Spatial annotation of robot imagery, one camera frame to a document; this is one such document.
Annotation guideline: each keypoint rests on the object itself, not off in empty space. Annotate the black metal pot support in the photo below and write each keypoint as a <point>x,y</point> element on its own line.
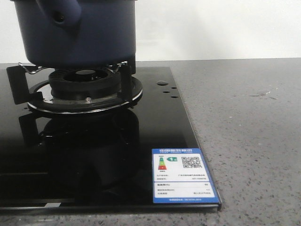
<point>39,97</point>

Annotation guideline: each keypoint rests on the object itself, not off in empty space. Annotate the dark blue cooking pot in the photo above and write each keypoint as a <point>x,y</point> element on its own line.
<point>77,33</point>

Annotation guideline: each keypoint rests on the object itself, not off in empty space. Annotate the blue energy label sticker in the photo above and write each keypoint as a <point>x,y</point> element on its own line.
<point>181,176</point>

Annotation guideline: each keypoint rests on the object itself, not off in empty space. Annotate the black glass gas stove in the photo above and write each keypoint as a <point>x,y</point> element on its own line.
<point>98,162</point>

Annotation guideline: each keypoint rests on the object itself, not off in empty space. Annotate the black round gas burner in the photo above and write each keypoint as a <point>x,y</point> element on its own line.
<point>80,84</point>

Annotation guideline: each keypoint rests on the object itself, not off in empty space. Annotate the silver wire pot adapter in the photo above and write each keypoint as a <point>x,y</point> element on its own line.
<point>34,69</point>

